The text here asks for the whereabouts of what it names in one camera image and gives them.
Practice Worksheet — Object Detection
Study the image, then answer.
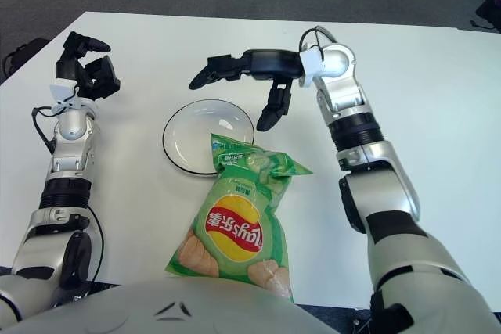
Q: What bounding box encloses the silver robot torso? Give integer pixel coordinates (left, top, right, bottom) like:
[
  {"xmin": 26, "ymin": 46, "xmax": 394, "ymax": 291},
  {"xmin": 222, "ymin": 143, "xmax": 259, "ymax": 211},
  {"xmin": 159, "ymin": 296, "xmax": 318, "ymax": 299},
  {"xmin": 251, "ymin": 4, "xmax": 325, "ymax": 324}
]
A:
[{"xmin": 0, "ymin": 275, "xmax": 345, "ymax": 334}]

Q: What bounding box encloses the white plate with black rim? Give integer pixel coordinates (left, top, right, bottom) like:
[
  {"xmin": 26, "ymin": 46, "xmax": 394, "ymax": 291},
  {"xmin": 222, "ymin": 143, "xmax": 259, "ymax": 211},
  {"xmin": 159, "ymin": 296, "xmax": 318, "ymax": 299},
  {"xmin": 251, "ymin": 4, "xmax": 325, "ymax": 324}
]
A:
[{"xmin": 162, "ymin": 99, "xmax": 258, "ymax": 178}]

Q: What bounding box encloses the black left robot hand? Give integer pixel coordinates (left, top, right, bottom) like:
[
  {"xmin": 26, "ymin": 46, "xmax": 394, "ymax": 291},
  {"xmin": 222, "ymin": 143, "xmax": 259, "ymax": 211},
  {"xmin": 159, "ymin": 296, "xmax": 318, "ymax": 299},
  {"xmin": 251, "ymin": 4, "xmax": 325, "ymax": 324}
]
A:
[{"xmin": 54, "ymin": 31, "xmax": 121, "ymax": 101}]

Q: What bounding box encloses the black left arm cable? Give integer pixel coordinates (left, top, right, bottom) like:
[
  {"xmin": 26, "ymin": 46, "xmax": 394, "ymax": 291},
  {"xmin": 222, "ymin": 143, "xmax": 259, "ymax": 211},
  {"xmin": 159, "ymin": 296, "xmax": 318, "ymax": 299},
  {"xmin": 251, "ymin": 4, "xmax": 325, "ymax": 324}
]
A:
[{"xmin": 31, "ymin": 106, "xmax": 106, "ymax": 284}]

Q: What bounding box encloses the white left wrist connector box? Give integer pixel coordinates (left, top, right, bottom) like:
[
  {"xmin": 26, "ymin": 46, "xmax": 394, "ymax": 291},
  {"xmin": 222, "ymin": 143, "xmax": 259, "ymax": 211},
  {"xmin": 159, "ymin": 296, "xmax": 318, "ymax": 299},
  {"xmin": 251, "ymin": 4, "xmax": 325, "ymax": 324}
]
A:
[{"xmin": 49, "ymin": 83, "xmax": 81, "ymax": 114}]

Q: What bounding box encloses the black bag with strap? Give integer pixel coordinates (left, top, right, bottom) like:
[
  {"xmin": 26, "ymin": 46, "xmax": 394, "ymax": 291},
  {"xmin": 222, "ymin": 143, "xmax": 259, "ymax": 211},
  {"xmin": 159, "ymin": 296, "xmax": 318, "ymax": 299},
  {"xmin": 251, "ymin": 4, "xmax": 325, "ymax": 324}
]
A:
[{"xmin": 471, "ymin": 0, "xmax": 501, "ymax": 32}]

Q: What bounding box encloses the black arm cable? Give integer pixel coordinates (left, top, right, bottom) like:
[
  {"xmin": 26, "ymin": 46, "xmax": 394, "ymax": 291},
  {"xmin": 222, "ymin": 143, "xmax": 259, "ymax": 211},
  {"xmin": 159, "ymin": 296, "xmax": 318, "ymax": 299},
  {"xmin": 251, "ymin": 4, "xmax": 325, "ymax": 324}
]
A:
[
  {"xmin": 300, "ymin": 27, "xmax": 340, "ymax": 57},
  {"xmin": 31, "ymin": 106, "xmax": 106, "ymax": 284}
]

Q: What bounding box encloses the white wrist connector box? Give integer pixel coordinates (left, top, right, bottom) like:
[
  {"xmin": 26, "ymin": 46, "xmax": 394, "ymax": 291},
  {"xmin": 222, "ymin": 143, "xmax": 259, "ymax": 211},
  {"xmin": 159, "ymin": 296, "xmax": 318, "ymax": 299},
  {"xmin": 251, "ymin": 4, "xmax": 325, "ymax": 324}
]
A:
[
  {"xmin": 299, "ymin": 48, "xmax": 326, "ymax": 88},
  {"xmin": 49, "ymin": 83, "xmax": 81, "ymax": 114}
]

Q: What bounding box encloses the green potato chip bag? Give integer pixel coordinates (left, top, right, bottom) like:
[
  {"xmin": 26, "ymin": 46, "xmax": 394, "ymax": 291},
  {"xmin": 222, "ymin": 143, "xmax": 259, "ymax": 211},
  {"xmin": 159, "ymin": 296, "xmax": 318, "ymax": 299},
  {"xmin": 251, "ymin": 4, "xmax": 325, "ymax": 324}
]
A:
[{"xmin": 163, "ymin": 133, "xmax": 313, "ymax": 304}]

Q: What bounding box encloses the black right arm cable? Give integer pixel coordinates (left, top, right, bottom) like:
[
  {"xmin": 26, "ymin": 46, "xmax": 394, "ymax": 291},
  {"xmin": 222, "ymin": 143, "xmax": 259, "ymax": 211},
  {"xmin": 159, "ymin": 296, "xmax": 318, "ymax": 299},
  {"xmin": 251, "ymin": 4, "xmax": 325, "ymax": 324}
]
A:
[{"xmin": 300, "ymin": 27, "xmax": 340, "ymax": 57}]

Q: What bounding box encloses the white right wrist connector box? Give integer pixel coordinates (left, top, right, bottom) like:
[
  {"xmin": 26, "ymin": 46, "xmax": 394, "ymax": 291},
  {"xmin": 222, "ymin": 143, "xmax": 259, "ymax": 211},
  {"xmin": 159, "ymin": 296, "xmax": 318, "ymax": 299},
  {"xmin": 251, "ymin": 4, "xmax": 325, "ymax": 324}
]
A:
[{"xmin": 299, "ymin": 48, "xmax": 326, "ymax": 88}]

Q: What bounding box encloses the black backpack on floor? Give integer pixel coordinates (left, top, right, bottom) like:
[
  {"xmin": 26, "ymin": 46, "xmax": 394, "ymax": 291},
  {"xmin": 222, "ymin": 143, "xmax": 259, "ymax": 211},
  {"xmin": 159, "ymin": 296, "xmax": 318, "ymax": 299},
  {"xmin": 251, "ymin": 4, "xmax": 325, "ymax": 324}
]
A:
[{"xmin": 2, "ymin": 38, "xmax": 52, "ymax": 77}]

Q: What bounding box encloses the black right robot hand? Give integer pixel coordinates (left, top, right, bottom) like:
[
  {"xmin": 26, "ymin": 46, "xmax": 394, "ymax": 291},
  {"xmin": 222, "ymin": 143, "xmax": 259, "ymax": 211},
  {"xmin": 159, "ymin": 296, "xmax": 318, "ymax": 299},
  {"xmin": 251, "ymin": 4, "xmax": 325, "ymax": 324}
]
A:
[{"xmin": 188, "ymin": 48, "xmax": 306, "ymax": 133}]

